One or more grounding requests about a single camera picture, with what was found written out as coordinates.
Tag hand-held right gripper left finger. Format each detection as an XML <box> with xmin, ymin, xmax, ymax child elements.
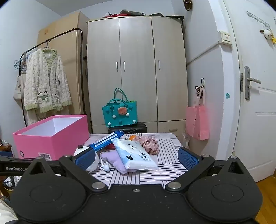
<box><xmin>24</xmin><ymin>149</ymin><xmax>108</xmax><ymax>192</ymax></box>

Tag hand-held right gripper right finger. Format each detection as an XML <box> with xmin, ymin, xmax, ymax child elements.
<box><xmin>165</xmin><ymin>147</ymin><xmax>252</xmax><ymax>192</ymax></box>

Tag purple plush toy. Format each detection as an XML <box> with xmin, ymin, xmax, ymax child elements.
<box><xmin>101</xmin><ymin>150</ymin><xmax>138</xmax><ymax>174</ymax></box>

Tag pink cardboard box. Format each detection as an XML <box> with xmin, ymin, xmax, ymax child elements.
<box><xmin>12</xmin><ymin>115</ymin><xmax>89</xmax><ymax>161</ymax></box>

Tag white panda plush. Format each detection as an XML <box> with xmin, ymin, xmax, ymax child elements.
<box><xmin>73</xmin><ymin>145</ymin><xmax>111</xmax><ymax>173</ymax></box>

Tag striped tablecloth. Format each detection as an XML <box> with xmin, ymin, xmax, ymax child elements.
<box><xmin>83</xmin><ymin>132</ymin><xmax>189</xmax><ymax>190</ymax></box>

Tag blue wipes packet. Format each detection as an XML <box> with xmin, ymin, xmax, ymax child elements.
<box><xmin>90</xmin><ymin>130</ymin><xmax>124</xmax><ymax>152</ymax></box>

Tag pink paper bag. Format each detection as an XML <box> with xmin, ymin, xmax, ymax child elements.
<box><xmin>186</xmin><ymin>86</ymin><xmax>210</xmax><ymax>140</ymax></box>

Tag pink floral cloth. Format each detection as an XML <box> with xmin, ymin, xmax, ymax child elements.
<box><xmin>132</xmin><ymin>136</ymin><xmax>159</xmax><ymax>155</ymax></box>

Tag white cotton pads packet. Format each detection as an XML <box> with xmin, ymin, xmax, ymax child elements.
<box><xmin>111</xmin><ymin>138</ymin><xmax>159</xmax><ymax>171</ymax></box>

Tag teal felt handbag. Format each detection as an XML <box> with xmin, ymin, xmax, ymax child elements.
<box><xmin>102</xmin><ymin>88</ymin><xmax>138</xmax><ymax>127</ymax></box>

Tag black suitcase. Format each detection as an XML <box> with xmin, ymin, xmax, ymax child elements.
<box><xmin>108</xmin><ymin>122</ymin><xmax>147</xmax><ymax>134</ymax></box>

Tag white door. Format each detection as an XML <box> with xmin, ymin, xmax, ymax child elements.
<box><xmin>223</xmin><ymin>0</ymin><xmax>276</xmax><ymax>183</ymax></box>

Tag canvas tote bag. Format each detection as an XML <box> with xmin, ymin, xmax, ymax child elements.
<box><xmin>13</xmin><ymin>62</ymin><xmax>27</xmax><ymax>106</ymax></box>

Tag beige tall wardrobe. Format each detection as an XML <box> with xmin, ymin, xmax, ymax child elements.
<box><xmin>37</xmin><ymin>11</ymin><xmax>92</xmax><ymax>134</ymax></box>

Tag cream fluffy cardigan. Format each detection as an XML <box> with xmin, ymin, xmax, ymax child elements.
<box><xmin>23</xmin><ymin>48</ymin><xmax>72</xmax><ymax>125</ymax></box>

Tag grey three-door wardrobe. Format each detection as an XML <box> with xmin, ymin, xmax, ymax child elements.
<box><xmin>86</xmin><ymin>16</ymin><xmax>188</xmax><ymax>138</ymax></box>

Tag black clothes rack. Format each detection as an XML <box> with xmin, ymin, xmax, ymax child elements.
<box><xmin>20</xmin><ymin>28</ymin><xmax>87</xmax><ymax>127</ymax></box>

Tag red cloth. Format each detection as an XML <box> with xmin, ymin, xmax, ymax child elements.
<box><xmin>101</xmin><ymin>12</ymin><xmax>121</xmax><ymax>19</ymax></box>

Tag small white hanging plush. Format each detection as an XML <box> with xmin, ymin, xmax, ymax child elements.
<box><xmin>260</xmin><ymin>28</ymin><xmax>276</xmax><ymax>44</ymax></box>

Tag dark bag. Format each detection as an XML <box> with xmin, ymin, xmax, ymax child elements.
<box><xmin>120</xmin><ymin>10</ymin><xmax>146</xmax><ymax>16</ymax></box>

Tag black hair ties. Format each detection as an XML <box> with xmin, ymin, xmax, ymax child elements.
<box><xmin>195</xmin><ymin>78</ymin><xmax>205</xmax><ymax>92</ymax></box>

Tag silver door handle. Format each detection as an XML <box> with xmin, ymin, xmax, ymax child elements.
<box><xmin>244</xmin><ymin>66</ymin><xmax>261</xmax><ymax>100</ymax></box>

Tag light blue wire hanger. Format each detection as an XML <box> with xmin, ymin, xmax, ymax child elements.
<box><xmin>14</xmin><ymin>50</ymin><xmax>27</xmax><ymax>71</ymax></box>

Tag beige light switch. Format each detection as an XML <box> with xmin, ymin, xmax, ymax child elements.
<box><xmin>219</xmin><ymin>31</ymin><xmax>233</xmax><ymax>45</ymax></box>

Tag wire hook rack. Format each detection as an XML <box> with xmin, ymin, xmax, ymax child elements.
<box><xmin>246</xmin><ymin>11</ymin><xmax>271</xmax><ymax>29</ymax></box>

